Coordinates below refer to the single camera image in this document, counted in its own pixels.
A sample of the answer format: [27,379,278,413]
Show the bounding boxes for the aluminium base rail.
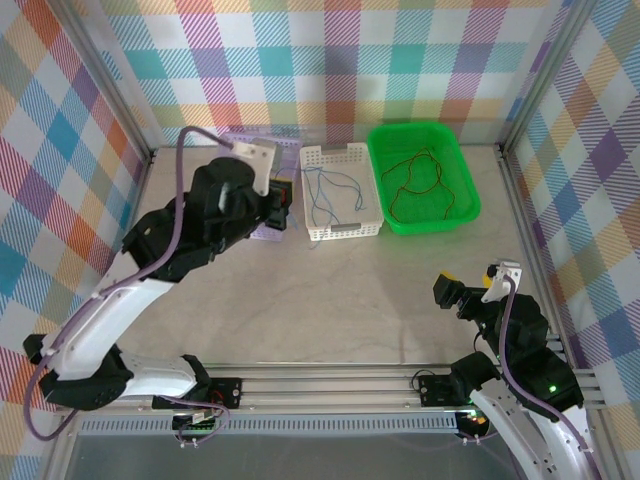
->
[122,363,606,412]

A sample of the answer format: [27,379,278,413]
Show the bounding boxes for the thin red cable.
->
[389,147,457,224]
[381,144,444,194]

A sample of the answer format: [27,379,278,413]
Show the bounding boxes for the grey slotted cable duct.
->
[79,417,461,435]

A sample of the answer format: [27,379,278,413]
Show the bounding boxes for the lavender perforated plastic basket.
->
[219,130,303,244]

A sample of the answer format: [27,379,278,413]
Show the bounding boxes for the green plastic mesh basket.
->
[366,118,482,234]

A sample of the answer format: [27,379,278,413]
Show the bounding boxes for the left arm lavender cable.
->
[23,126,236,441]

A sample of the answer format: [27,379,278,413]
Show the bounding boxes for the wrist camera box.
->
[480,258,524,305]
[232,138,277,195]

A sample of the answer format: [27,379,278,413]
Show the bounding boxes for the orange power connector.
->
[462,412,490,434]

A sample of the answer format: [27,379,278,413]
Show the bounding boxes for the green terminal circuit board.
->
[172,409,225,437]

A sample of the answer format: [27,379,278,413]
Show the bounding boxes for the white perforated plastic basket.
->
[298,142,385,243]

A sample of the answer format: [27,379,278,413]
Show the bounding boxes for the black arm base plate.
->
[417,372,454,406]
[207,377,245,410]

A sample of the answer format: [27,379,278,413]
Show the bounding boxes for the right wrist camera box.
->
[480,258,524,305]

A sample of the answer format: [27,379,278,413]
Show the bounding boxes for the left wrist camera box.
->
[232,138,277,195]

